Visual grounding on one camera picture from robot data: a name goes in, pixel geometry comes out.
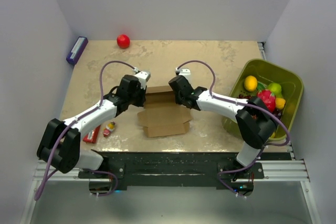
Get brown cardboard box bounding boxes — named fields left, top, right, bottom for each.
left=138, top=86, right=192, bottom=138

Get small colourful toy figure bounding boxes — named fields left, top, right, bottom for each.
left=103, top=121, right=116, bottom=137

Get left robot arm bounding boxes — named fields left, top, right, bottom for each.
left=37, top=71, right=150, bottom=178

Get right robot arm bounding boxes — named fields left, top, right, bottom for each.
left=169, top=75, right=278, bottom=178

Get purple rectangular box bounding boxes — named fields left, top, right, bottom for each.
left=66, top=36, right=88, bottom=66

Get red apple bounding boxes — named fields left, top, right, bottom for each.
left=117, top=34, right=131, bottom=49

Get dark red toy grapes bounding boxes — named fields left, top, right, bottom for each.
left=238, top=94, right=251, bottom=100

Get red rectangular packet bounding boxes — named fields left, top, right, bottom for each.
left=83, top=125, right=101, bottom=144

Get orange toy fruit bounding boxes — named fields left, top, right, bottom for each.
left=244, top=76, right=258, bottom=92

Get olive green plastic basket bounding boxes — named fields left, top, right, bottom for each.
left=222, top=58, right=305, bottom=142

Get pink dragon fruit toy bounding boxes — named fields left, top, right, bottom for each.
left=257, top=89, right=276, bottom=112

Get green toy pear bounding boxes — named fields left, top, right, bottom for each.
left=267, top=82, right=282, bottom=98

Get yellow toy lemon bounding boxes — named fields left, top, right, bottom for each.
left=276, top=98, right=286, bottom=110

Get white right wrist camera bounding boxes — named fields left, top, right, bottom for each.
left=175, top=68, right=191, bottom=83

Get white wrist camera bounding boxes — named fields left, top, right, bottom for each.
left=175, top=68, right=191, bottom=83
left=133, top=68, right=151, bottom=90

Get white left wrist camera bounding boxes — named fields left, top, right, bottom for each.
left=133, top=68, right=151, bottom=90

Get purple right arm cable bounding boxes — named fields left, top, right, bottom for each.
left=178, top=59, right=291, bottom=146

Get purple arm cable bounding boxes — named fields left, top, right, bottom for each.
left=178, top=59, right=291, bottom=146
left=34, top=60, right=139, bottom=201

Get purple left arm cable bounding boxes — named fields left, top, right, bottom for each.
left=34, top=60, right=139, bottom=201

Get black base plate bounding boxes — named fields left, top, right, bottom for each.
left=79, top=152, right=264, bottom=191

